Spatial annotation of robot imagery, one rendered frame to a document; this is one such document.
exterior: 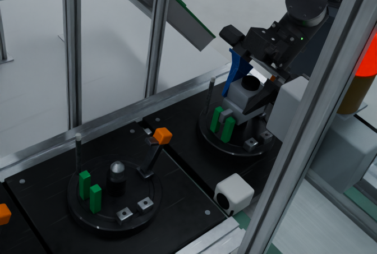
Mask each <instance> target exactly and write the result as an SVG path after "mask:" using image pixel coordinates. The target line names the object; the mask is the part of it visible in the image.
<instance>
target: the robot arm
mask: <svg viewBox="0 0 377 254"><path fill-rule="evenodd" d="M342 1H343V0H285V4H286V8H287V12H286V14H285V15H284V16H283V17H282V18H281V20H280V21H279V22H276V21H274V22H273V23H272V25H271V27H270V28H268V29H265V28H260V27H250V29H249V31H248V33H247V35H246V36H245V35H244V34H243V33H242V32H240V31H239V30H238V29H237V28H235V27H234V26H233V25H231V24H230V25H228V26H225V27H224V28H223V29H222V30H221V31H220V33H219V36H220V37H221V38H222V39H223V40H224V41H226V42H227V43H228V44H229V45H230V46H232V47H233V48H232V49H231V48H229V51H230V52H231V53H232V55H231V56H232V65H231V69H230V72H229V75H228V78H227V81H226V84H225V86H224V89H223V92H222V96H223V97H226V96H227V94H228V90H229V86H230V84H231V83H232V82H234V81H236V80H239V79H241V78H243V77H244V76H246V75H247V74H248V73H249V72H250V71H251V70H252V69H253V66H252V65H251V64H249V63H250V61H251V60H252V59H253V60H254V61H255V62H256V63H258V64H259V65H261V66H262V67H263V68H264V69H266V70H267V71H268V72H269V73H271V74H272V75H273V76H274V77H276V78H275V80H274V81H271V80H270V79H268V78H267V80H266V83H265V85H264V87H263V88H262V90H261V91H260V92H259V93H258V94H257V95H256V97H254V98H253V100H252V101H250V103H249V104H248V105H247V106H246V108H245V109H244V111H243V112H242V114H243V115H245V116H246V115H248V114H250V113H251V112H253V111H255V110H257V109H259V108H261V107H263V106H265V105H267V104H269V103H271V102H273V101H276V98H277V96H278V93H279V90H280V88H281V86H282V85H284V84H286V83H288V82H290V81H292V80H294V79H296V78H298V77H299V75H297V74H295V73H292V74H291V75H290V74H289V73H287V72H288V71H289V69H290V68H289V65H290V64H291V62H292V61H293V60H294V59H295V58H296V57H297V55H298V54H299V53H300V52H301V53H304V51H305V50H306V49H307V48H306V47H305V45H306V44H307V43H308V42H309V40H310V39H311V38H312V37H313V36H314V35H315V33H316V32H317V31H318V30H319V29H320V28H321V26H322V25H323V24H324V23H325V22H326V20H327V19H328V18H329V10H328V7H333V8H337V9H339V8H340V5H341V3H342ZM272 63H274V64H275V66H277V69H275V68H274V67H273V66H271V65H272Z"/></svg>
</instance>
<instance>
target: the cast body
mask: <svg viewBox="0 0 377 254"><path fill-rule="evenodd" d="M263 87H264V86H263V85H262V84H261V83H260V80H259V79H258V78H257V77H255V76H252V75H247V76H244V77H243V78H241V79H239V80H236V81H234V82H232V83H231V84H230V86H229V90H228V94H227V97H225V98H224V99H223V104H222V108H223V109H224V111H222V112H221V113H220V116H219V122H220V123H221V124H224V123H225V122H226V119H227V118H229V117H233V118H234V119H235V120H236V122H235V124H236V125H240V124H241V123H244V122H246V121H248V120H249V119H251V118H253V117H255V116H257V115H259V114H260V113H262V112H263V111H264V108H265V106H263V107H261V108H259V109H257V110H255V111H253V112H251V113H250V114H248V115H246V116H245V115H243V114H242V112H243V111H244V109H245V108H246V106H247V105H248V104H249V103H250V101H252V100H253V98H254V97H256V95H257V94H258V93H259V92H260V91H261V90H262V88H263Z"/></svg>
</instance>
